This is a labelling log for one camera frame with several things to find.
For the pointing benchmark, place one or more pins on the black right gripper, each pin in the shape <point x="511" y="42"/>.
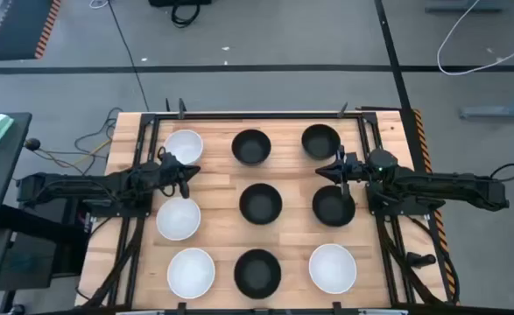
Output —
<point x="357" y="170"/>

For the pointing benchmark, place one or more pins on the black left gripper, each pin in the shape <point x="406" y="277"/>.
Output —
<point x="171" y="172"/>

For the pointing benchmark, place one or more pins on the white bowl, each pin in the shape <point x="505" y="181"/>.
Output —
<point x="186" y="143"/>
<point x="332" y="268"/>
<point x="191" y="273"/>
<point x="178" y="221"/>

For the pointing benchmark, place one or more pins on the black bowl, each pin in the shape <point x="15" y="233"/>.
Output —
<point x="257" y="275"/>
<point x="331" y="211"/>
<point x="260" y="205"/>
<point x="251" y="148"/>
<point x="321" y="141"/>

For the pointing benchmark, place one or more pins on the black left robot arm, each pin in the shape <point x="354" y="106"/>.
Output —
<point x="72" y="186"/>

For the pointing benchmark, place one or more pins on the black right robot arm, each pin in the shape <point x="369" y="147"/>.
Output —
<point x="449" y="186"/>

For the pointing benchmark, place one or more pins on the orange black hazard strip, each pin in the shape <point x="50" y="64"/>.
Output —
<point x="440" y="236"/>

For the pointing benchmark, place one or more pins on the black equipment box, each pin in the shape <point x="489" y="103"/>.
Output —
<point x="42" y="219"/>

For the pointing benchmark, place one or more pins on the black round knob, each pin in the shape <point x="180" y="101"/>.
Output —
<point x="32" y="144"/>

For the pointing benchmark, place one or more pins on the grey-blue table foot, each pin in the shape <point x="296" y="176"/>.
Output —
<point x="493" y="113"/>
<point x="458" y="6"/>

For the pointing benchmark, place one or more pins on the dark grey bin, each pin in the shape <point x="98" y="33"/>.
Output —
<point x="26" y="262"/>

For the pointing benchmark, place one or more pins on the black mat with orange edge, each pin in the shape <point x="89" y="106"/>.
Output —
<point x="18" y="26"/>

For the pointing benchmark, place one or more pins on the black metal frame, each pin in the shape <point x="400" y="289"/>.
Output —
<point x="256" y="116"/>

